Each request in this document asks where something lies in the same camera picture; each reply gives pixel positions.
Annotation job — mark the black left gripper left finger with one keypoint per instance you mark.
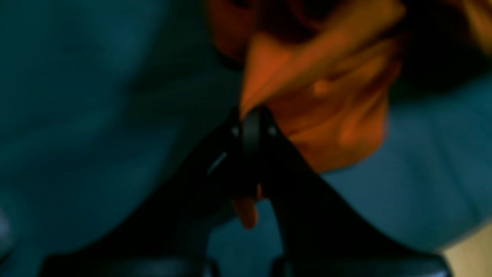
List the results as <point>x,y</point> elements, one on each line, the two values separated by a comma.
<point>167,235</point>

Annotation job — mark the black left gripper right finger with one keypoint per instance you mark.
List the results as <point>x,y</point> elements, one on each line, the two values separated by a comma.
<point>322,235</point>

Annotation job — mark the orange t-shirt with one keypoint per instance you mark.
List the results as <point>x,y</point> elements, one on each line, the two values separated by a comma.
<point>327,82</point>

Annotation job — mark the teal tablecloth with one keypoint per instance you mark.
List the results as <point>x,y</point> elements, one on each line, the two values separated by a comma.
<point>99,98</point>

